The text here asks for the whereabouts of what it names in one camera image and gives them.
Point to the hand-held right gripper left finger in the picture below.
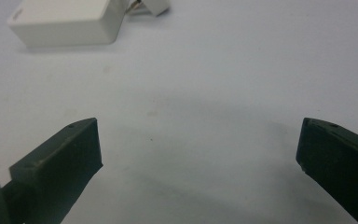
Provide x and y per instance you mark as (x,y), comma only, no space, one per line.
(59,165)

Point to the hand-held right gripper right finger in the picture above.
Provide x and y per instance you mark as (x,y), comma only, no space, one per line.
(338,161)

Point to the white rectangular box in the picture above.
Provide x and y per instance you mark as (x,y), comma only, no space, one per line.
(65,21)

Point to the small white plug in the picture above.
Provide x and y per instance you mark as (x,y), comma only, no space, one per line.
(150,6)

